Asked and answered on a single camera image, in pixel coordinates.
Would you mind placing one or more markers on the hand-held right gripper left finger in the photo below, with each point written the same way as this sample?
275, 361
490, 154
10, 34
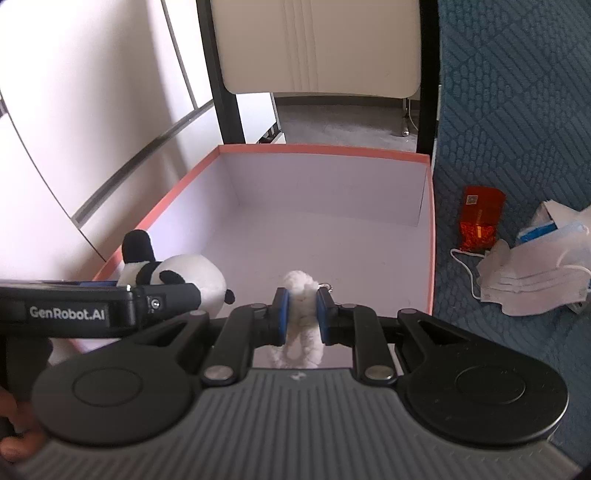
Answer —
280, 318

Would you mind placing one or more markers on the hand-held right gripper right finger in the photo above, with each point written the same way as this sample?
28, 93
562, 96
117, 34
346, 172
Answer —
324, 318

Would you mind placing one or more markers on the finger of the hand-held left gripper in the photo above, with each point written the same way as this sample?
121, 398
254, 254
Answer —
99, 284
171, 300

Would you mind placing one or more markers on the panda plush toy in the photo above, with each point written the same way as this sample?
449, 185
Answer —
194, 272

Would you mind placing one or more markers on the pink cardboard box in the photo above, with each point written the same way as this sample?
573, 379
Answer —
323, 230

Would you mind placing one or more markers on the red foil snack packet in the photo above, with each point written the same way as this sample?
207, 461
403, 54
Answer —
480, 212

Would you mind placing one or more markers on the person's left hand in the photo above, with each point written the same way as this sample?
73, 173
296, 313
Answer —
21, 429

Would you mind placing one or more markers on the white face mask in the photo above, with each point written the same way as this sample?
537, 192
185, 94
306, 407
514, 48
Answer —
531, 286

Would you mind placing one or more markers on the white folded tissue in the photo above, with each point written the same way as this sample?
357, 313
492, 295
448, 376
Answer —
554, 212

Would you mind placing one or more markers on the blue patterned sofa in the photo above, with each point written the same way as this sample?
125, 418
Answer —
508, 92

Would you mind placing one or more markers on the white chair with black frame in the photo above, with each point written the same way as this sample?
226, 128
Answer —
323, 46

